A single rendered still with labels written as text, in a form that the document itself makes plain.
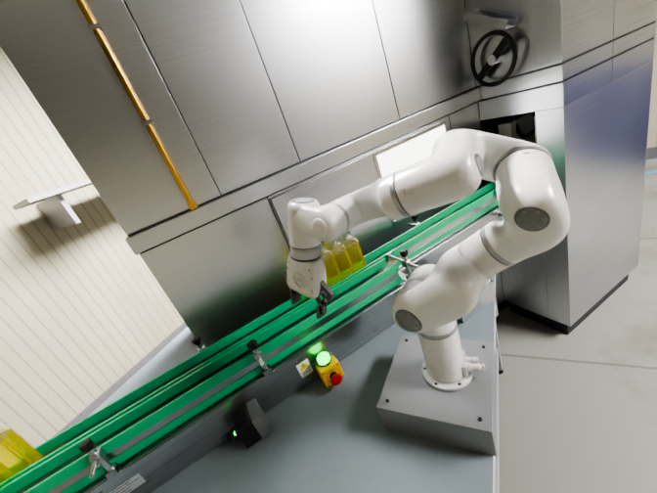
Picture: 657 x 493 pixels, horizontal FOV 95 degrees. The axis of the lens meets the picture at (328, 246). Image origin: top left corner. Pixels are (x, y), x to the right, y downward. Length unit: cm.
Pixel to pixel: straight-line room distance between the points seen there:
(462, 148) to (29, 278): 300
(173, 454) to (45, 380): 219
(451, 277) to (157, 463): 95
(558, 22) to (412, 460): 150
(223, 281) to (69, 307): 213
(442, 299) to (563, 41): 121
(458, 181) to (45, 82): 107
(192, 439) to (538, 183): 106
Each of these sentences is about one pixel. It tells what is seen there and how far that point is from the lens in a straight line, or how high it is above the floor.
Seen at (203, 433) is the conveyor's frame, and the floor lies 83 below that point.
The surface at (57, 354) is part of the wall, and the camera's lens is 322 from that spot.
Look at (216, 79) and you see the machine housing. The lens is 117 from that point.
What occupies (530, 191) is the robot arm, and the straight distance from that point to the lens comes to 51.
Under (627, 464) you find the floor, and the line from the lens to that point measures 181.
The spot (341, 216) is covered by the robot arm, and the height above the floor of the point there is 133.
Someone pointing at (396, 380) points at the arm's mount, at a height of 84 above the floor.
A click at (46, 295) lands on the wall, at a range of 315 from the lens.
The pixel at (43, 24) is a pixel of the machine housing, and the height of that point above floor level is 196.
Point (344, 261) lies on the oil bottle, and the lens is 113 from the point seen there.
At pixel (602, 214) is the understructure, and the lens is 205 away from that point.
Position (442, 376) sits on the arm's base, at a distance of 86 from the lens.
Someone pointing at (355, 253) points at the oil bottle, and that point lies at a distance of 115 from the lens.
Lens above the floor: 152
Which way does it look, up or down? 22 degrees down
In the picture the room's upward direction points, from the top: 21 degrees counter-clockwise
